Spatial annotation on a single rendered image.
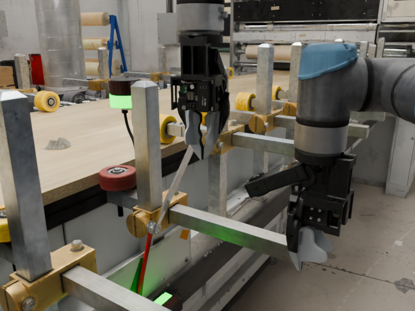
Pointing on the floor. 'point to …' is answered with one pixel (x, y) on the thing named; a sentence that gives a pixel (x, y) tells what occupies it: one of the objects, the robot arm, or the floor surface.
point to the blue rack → (115, 44)
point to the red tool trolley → (37, 78)
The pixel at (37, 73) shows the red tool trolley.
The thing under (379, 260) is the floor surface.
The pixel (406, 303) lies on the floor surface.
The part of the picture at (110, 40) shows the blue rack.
